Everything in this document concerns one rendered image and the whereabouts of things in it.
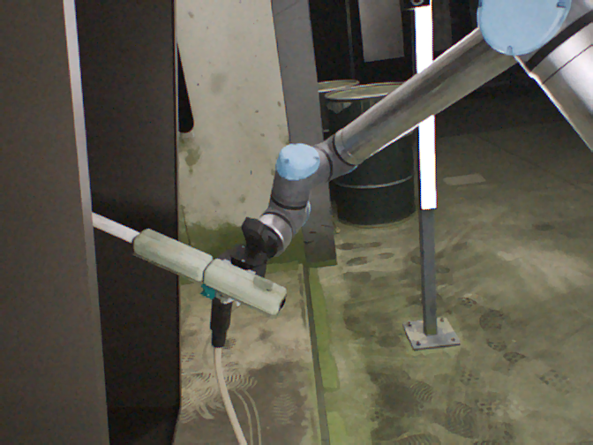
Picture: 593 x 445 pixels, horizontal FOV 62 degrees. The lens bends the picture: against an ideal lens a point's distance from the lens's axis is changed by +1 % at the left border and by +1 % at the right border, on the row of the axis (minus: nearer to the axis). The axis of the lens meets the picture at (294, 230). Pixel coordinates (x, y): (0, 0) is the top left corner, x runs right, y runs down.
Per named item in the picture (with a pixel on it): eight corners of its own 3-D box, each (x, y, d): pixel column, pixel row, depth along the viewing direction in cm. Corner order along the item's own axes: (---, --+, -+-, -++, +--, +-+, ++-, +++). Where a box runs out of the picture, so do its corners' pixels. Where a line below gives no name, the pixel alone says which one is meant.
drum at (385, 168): (326, 210, 380) (312, 94, 347) (394, 195, 392) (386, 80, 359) (355, 236, 327) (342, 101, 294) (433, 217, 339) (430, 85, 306)
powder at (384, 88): (316, 97, 347) (316, 95, 346) (386, 85, 358) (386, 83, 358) (344, 104, 298) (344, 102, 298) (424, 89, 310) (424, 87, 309)
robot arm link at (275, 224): (295, 222, 108) (256, 207, 110) (286, 235, 105) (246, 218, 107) (288, 252, 114) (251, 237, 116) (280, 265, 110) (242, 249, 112)
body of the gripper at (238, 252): (252, 298, 102) (277, 265, 111) (258, 268, 97) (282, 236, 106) (220, 284, 103) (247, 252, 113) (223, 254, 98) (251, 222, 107)
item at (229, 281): (274, 358, 102) (291, 281, 88) (264, 376, 98) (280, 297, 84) (85, 268, 113) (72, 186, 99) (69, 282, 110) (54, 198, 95)
